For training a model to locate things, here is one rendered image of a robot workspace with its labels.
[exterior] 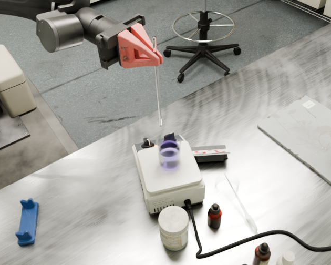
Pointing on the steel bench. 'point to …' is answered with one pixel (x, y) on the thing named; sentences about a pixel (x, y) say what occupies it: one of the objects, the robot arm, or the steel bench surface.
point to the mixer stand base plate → (309, 136)
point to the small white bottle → (286, 258)
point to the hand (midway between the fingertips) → (157, 59)
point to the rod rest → (28, 222)
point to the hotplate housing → (153, 206)
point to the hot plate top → (163, 183)
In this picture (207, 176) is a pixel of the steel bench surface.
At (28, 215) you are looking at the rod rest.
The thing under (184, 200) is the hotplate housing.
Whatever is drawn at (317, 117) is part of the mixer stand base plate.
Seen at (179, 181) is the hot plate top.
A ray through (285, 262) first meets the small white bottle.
